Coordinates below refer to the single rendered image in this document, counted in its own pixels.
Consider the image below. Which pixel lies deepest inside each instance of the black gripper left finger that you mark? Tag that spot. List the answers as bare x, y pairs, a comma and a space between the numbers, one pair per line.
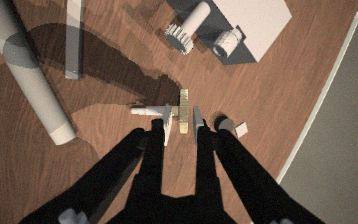
88, 199

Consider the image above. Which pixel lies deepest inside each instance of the long grey metal bar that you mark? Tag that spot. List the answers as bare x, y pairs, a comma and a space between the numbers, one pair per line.
22, 63

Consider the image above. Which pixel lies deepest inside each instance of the white rectangular block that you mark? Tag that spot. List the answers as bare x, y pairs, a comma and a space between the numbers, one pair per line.
248, 27

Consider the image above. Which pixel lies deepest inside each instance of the grey rectangular bar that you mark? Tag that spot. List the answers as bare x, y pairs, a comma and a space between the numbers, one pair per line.
74, 38

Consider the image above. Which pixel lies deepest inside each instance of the dark grey disc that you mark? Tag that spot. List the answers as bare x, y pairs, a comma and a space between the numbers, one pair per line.
224, 122

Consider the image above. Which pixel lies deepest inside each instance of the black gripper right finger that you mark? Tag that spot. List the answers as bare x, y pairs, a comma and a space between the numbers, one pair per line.
264, 199

